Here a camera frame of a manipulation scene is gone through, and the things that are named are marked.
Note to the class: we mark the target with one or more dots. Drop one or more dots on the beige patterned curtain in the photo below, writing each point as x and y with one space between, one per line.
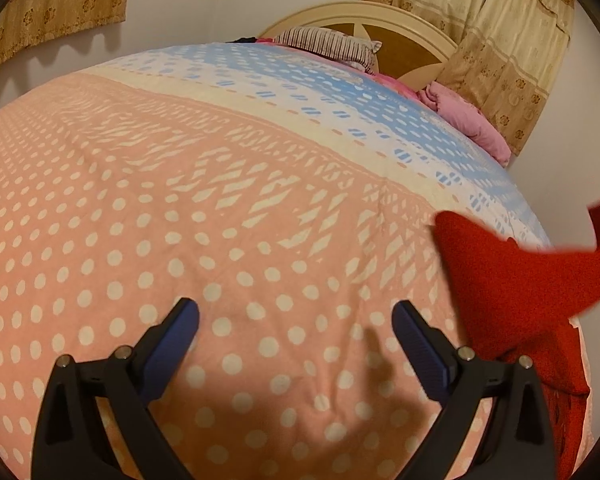
508 55

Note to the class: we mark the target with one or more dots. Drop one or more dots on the pink pillow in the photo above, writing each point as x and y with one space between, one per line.
467 119

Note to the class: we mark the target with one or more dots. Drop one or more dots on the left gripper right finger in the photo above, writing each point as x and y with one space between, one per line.
517 441

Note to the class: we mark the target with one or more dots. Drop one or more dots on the pink blue dotted bedsheet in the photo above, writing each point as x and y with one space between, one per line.
290 197

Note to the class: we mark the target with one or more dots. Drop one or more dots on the cream wooden headboard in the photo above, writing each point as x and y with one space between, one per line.
413 51

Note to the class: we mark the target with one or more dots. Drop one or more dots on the striped grey pillow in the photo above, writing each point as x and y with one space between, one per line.
359 53

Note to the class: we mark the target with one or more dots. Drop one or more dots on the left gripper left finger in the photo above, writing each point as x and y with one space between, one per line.
70 439

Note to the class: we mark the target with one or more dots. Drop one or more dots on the red knitted sweater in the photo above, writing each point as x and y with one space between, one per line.
514 302

